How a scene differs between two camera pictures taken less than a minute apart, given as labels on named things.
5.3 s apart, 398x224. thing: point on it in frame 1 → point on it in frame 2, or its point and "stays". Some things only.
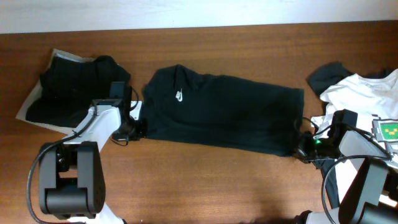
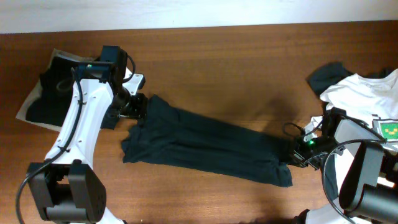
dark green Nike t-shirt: x=183 y=105 → x=169 y=135
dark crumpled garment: x=324 y=76 stays
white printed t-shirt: x=375 y=98 stays
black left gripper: x=121 y=135 → x=138 y=109
